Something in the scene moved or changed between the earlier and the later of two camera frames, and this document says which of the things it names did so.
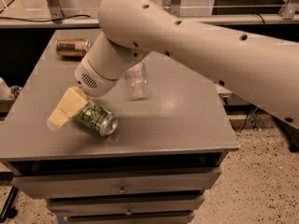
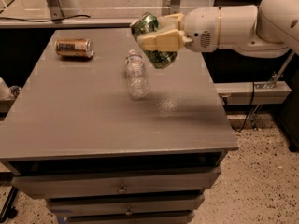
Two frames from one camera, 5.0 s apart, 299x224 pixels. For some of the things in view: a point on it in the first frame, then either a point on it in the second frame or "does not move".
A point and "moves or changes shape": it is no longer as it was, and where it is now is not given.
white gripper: [90, 82] to [201, 30]
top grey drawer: [33, 187] does not move
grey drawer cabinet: [165, 153] does not move
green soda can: [98, 119] moves or changes shape
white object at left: [5, 91] does not move
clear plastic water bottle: [138, 80] does not move
